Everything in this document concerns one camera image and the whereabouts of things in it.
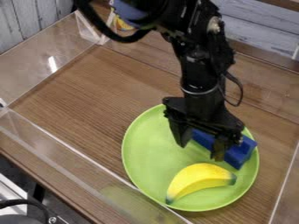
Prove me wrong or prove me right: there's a clear acrylic corner bracket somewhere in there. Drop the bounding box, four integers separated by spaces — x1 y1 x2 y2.
75 10 110 46

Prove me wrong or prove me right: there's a yellow toy banana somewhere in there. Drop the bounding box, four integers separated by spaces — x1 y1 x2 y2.
165 163 238 205

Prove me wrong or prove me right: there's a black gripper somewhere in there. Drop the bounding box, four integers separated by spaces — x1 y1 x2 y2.
163 88 245 162

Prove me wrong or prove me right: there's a blue star-shaped block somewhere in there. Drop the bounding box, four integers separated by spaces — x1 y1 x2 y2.
193 129 258 170

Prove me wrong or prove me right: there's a clear acrylic front wall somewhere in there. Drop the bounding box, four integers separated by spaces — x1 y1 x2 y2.
0 106 193 224

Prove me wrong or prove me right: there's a yellow labelled tin can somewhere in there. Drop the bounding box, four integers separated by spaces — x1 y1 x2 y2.
113 13 135 32

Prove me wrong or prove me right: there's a black cable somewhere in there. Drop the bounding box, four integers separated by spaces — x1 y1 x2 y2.
0 199 53 224

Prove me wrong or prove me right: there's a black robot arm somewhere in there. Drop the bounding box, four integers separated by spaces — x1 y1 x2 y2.
74 0 245 161

